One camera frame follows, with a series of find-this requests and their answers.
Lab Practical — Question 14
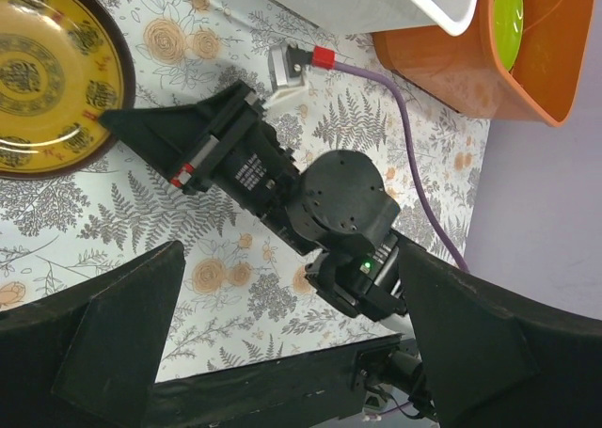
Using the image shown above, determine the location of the small yellow black dish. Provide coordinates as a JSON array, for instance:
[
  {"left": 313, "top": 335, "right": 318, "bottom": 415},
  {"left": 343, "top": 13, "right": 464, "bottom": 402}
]
[{"left": 1, "top": 0, "right": 135, "bottom": 180}]

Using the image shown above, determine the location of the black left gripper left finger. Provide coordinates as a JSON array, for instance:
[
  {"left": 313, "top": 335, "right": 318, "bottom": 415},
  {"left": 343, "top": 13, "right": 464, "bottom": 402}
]
[{"left": 1, "top": 241, "right": 185, "bottom": 427}]

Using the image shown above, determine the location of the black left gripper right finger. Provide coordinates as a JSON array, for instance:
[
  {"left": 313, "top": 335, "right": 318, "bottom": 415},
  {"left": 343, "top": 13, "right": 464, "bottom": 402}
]
[{"left": 399, "top": 245, "right": 601, "bottom": 427}]

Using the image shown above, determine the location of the white plastic bin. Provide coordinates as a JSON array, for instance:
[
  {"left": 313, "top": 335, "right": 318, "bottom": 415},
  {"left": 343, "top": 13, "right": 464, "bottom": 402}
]
[{"left": 272, "top": 0, "right": 477, "bottom": 37}]

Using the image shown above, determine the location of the green plate in orange bin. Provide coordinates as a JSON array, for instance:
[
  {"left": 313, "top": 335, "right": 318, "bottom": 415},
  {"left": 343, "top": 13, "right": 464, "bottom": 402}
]
[{"left": 493, "top": 0, "right": 524, "bottom": 71}]

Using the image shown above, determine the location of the orange plastic bin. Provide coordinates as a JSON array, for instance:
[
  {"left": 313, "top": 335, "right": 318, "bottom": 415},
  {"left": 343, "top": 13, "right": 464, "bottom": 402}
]
[{"left": 372, "top": 0, "right": 595, "bottom": 127}]

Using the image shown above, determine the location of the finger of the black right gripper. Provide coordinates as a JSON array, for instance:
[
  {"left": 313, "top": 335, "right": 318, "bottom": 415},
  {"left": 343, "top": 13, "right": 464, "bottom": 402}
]
[{"left": 101, "top": 95, "right": 221, "bottom": 179}]

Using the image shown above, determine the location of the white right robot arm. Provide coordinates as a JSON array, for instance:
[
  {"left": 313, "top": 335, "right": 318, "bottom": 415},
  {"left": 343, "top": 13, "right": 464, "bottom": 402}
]
[{"left": 99, "top": 82, "right": 413, "bottom": 334}]

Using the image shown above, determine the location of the floral patterned table mat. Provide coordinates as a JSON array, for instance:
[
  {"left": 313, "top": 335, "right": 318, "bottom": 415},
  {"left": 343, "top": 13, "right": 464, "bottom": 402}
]
[{"left": 0, "top": 0, "right": 490, "bottom": 382}]

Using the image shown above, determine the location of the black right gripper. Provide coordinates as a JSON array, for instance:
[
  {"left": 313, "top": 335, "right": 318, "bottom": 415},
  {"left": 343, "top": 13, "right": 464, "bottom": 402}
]
[{"left": 168, "top": 83, "right": 407, "bottom": 323}]

